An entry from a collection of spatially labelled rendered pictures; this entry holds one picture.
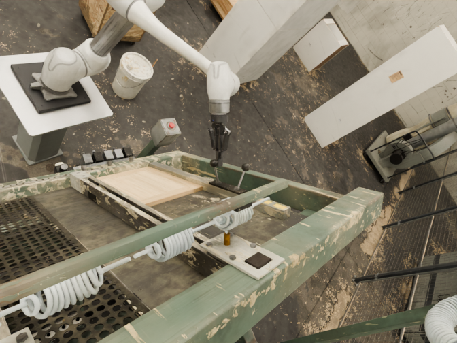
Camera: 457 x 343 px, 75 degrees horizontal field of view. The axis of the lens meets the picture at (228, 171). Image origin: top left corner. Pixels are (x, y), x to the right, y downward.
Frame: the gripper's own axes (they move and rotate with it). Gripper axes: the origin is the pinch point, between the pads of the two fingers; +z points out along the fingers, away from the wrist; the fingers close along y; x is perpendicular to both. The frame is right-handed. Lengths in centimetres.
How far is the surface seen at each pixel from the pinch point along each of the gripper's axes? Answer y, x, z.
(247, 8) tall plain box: 140, -177, -109
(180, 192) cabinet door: 8.6, 16.2, 14.6
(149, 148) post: 91, -18, 12
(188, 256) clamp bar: -35, 46, 14
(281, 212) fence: -37.1, 3.1, 13.7
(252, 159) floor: 135, -187, 59
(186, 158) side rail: 52, -21, 13
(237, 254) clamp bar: -53, 45, 6
